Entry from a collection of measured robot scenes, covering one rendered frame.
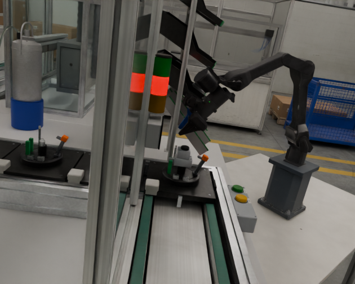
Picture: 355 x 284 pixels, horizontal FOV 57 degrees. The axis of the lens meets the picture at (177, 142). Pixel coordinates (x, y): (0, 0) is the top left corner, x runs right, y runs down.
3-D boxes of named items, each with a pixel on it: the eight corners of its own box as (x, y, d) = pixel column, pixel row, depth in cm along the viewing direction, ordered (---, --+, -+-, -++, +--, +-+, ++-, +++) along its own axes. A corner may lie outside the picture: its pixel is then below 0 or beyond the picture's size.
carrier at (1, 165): (84, 156, 131) (85, 126, 126) (65, 184, 108) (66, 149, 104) (22, 147, 129) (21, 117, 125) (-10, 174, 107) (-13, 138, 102)
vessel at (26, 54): (45, 97, 178) (47, 23, 165) (35, 103, 165) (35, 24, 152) (19, 93, 177) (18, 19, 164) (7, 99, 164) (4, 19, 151)
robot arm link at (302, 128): (303, 56, 117) (287, 58, 115) (316, 59, 110) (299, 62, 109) (298, 139, 130) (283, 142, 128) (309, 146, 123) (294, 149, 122)
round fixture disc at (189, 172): (197, 172, 128) (198, 167, 127) (200, 189, 115) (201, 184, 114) (162, 167, 127) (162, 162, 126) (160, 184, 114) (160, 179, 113)
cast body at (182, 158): (190, 163, 121) (194, 145, 119) (191, 168, 117) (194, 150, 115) (168, 160, 121) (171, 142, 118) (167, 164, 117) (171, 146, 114)
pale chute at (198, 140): (203, 145, 152) (211, 140, 150) (199, 155, 140) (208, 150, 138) (167, 95, 147) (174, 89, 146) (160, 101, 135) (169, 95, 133)
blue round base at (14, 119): (47, 123, 184) (48, 97, 179) (36, 132, 169) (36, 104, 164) (18, 119, 183) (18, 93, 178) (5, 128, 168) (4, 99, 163)
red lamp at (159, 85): (167, 92, 93) (169, 75, 91) (166, 96, 88) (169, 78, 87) (149, 90, 93) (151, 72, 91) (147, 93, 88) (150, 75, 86)
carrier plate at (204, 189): (208, 172, 133) (209, 168, 133) (214, 204, 111) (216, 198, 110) (149, 164, 132) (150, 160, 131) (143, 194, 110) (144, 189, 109)
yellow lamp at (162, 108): (164, 109, 95) (167, 93, 93) (164, 114, 90) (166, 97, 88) (147, 107, 95) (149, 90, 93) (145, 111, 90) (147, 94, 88)
